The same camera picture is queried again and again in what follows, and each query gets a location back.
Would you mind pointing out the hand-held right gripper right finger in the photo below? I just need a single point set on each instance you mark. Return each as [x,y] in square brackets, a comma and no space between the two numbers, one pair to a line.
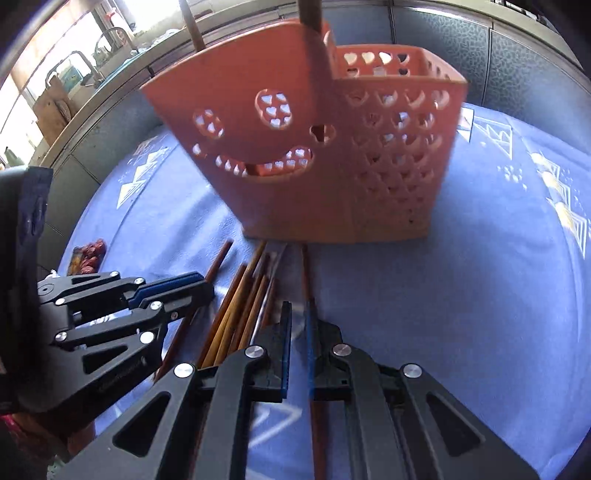
[310,355]

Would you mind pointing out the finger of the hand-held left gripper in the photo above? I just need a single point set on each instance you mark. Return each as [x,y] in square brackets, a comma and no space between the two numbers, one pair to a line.
[161,288]
[184,300]

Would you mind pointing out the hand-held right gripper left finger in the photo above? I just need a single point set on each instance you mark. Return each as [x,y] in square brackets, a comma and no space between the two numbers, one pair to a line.
[286,355]

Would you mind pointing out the bunch of wooden chopsticks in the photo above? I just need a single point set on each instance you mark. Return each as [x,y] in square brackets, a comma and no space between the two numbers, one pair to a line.
[231,314]

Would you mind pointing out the curved metal faucet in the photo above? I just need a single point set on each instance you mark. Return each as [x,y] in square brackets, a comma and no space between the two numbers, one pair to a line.
[121,33]
[83,57]

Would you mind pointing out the packet of red dates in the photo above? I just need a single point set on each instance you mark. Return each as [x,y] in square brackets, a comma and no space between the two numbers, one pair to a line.
[90,258]

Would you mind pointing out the blue printed tablecloth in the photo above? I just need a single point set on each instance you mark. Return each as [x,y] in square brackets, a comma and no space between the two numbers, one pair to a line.
[438,300]

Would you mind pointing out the orange plastic utensil basket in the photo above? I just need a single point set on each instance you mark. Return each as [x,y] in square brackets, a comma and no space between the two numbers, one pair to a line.
[300,198]

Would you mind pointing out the brown cardboard box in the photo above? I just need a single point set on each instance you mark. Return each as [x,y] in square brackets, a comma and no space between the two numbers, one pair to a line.
[53,110]

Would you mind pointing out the dark brown chopstick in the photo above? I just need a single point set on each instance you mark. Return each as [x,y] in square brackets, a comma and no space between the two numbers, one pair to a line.
[309,14]
[306,281]
[191,23]
[220,261]

